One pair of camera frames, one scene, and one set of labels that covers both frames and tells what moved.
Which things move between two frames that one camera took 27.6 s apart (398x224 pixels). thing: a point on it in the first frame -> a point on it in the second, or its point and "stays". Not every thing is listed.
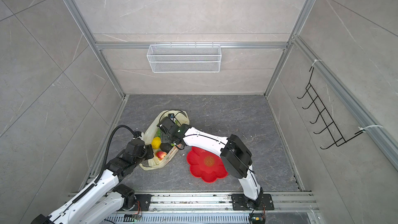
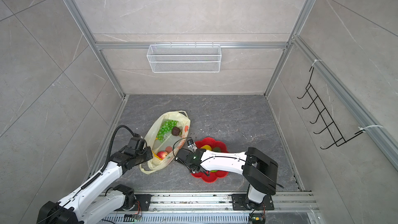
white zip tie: [361, 128] stays
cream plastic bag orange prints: [165, 133] stays
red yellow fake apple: [160, 155] stays
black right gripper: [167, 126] -> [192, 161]
